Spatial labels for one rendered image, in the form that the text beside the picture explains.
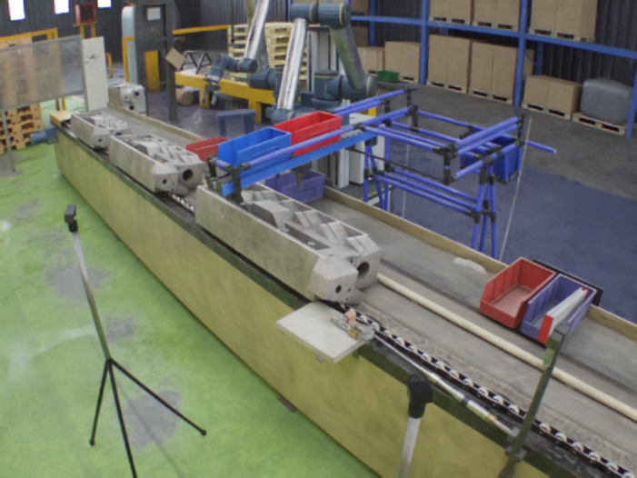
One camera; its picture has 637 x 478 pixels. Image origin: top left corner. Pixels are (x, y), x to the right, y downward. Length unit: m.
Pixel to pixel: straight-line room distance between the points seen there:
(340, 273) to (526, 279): 0.88
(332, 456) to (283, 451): 0.23
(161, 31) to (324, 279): 7.16
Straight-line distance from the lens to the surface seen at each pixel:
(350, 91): 3.74
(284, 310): 2.18
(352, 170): 4.36
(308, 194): 2.97
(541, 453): 1.57
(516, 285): 2.32
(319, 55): 4.29
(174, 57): 8.52
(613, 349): 2.12
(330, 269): 1.86
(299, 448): 2.46
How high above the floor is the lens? 1.92
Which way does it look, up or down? 27 degrees down
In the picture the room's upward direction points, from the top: straight up
